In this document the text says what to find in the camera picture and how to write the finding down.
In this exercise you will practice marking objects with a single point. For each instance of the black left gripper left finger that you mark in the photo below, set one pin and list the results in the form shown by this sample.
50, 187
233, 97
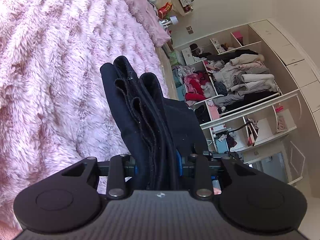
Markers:
75, 196

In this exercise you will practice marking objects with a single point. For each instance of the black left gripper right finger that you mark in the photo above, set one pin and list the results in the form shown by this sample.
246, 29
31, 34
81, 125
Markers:
244, 196

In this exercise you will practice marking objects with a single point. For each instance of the black pants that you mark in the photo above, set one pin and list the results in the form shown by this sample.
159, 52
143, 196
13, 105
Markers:
157, 131

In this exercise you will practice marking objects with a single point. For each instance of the pink fluffy blanket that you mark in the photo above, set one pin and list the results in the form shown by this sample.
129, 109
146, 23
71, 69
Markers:
54, 110

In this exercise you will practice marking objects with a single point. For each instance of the white open wardrobe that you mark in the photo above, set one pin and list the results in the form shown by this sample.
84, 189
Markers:
279, 134

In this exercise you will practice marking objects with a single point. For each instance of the pile of folded clothes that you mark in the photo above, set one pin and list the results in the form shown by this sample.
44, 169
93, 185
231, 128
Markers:
240, 78

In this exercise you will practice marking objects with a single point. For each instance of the red snack bag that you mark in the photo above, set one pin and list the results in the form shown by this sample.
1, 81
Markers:
164, 10

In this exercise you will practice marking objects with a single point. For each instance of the white bedside shelf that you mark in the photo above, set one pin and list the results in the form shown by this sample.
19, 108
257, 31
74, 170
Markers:
183, 7

